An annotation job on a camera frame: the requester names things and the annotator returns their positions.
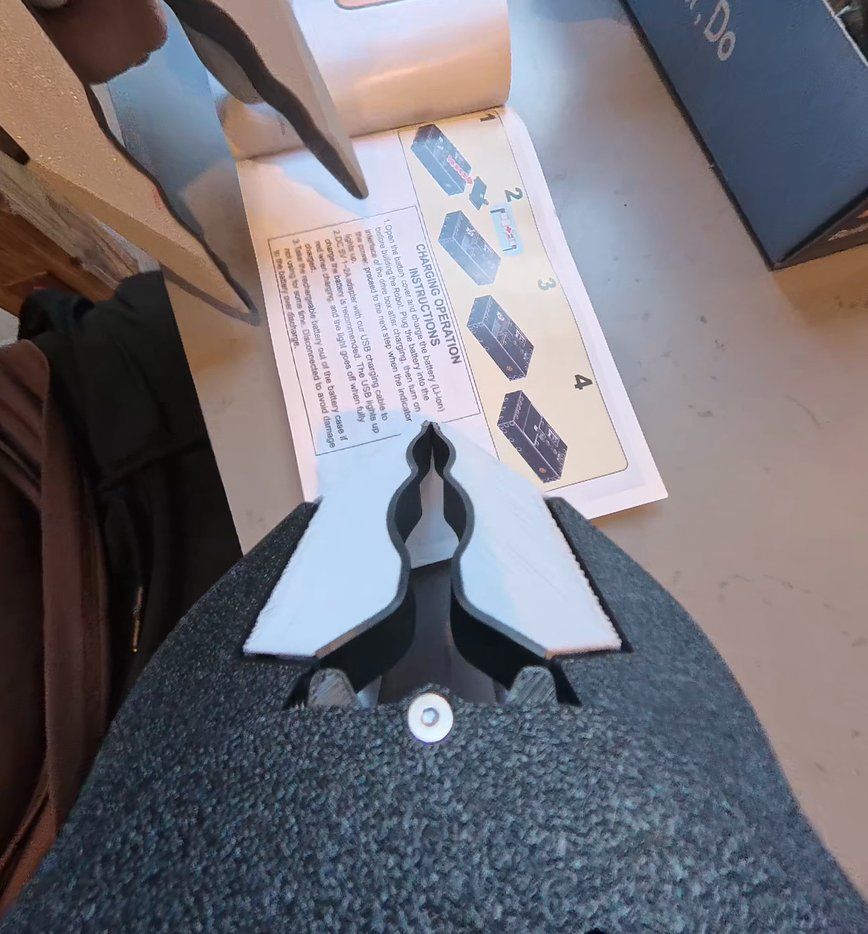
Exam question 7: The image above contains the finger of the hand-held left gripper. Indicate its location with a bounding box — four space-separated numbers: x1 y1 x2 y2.
0 0 261 327
164 0 371 201

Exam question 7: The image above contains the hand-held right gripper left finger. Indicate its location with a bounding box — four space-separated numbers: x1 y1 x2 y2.
243 422 436 694

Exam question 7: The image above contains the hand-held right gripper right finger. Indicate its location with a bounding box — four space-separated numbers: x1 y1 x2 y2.
433 420 623 690

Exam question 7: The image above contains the white charging instruction sheet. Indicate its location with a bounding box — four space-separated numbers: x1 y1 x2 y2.
237 108 669 570

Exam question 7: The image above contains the blue cardboard kit box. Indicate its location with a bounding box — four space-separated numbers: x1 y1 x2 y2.
620 0 868 272

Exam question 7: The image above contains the brown wooden furniture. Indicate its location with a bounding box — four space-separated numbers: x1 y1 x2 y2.
0 131 161 315

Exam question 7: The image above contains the black cloth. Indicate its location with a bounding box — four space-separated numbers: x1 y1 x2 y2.
18 273 241 658

